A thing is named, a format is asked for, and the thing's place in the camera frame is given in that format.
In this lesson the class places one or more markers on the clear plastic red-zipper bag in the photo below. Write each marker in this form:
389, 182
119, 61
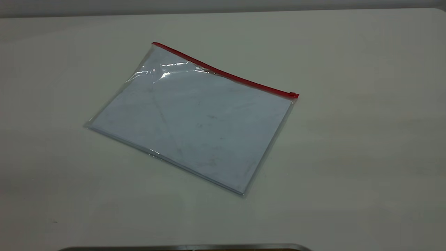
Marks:
216, 71

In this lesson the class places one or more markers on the red zipper slider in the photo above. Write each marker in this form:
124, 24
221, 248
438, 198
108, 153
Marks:
293, 95

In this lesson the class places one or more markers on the metal frame edge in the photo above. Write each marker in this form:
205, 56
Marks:
181, 247

